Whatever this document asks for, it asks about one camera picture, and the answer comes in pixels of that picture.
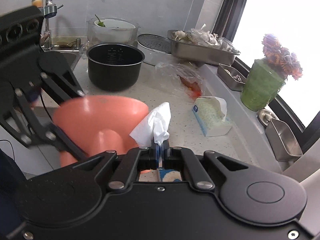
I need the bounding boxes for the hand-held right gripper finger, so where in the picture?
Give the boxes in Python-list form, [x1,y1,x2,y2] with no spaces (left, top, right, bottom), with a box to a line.
[75,140,161,190]
[161,140,251,190]

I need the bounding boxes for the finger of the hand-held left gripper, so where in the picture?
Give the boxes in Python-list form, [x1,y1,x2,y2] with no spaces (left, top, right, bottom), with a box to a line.
[0,81,87,161]
[40,67,85,105]

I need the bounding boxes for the blue patterned sponge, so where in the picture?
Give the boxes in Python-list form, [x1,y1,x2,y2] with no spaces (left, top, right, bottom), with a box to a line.
[159,169,183,182]

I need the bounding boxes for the white paper tissue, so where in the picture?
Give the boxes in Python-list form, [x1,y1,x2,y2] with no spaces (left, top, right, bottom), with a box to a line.
[129,102,172,147]

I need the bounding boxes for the orange footed bowl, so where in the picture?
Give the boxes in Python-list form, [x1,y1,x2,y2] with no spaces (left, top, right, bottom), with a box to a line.
[53,95,150,174]

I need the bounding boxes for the white bowl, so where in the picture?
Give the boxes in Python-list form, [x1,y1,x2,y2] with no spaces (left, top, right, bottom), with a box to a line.
[94,19,135,43]

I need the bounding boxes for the steel faucet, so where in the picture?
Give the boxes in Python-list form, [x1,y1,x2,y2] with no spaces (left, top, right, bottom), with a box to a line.
[41,0,64,51]

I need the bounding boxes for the steel sink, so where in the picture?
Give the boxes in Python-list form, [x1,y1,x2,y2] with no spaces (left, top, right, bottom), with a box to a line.
[41,50,80,72]

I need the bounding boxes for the black cooker inner pot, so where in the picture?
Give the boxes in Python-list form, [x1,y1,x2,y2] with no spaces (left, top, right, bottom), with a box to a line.
[86,43,145,92]

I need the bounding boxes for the patterned tissue box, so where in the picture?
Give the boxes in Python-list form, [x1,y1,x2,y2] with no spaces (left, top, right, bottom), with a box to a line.
[192,96,232,137]

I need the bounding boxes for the clear plastic container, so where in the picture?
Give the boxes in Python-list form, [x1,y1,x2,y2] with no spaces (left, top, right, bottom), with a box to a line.
[87,17,140,49]

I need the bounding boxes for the person's dark blue clothing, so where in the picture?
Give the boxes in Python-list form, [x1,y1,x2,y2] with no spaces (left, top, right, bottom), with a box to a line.
[0,148,29,233]

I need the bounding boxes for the small steel tray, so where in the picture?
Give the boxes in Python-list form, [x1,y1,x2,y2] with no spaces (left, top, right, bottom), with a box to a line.
[217,64,248,92]
[265,117,303,162]

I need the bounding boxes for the white round steamer tray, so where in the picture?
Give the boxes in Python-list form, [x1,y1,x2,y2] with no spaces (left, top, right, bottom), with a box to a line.
[137,34,175,66]

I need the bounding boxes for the large steel tray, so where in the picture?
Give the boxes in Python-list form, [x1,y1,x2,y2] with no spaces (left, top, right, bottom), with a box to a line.
[167,29,241,66]

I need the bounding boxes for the round metal lid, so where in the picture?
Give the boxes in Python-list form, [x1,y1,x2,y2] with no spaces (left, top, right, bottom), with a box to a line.
[257,108,278,127]

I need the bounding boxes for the green vase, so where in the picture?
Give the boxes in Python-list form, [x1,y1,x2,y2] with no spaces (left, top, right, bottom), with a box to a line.
[240,59,286,112]

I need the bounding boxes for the clear plastic food bag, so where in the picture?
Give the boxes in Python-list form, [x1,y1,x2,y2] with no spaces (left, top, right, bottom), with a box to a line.
[186,24,240,53]

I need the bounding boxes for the dried orange flowers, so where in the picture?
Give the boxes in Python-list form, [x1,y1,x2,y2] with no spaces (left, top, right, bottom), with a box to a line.
[262,33,303,81]

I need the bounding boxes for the black window frame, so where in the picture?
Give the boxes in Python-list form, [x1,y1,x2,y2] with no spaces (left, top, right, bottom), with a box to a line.
[212,0,320,155]

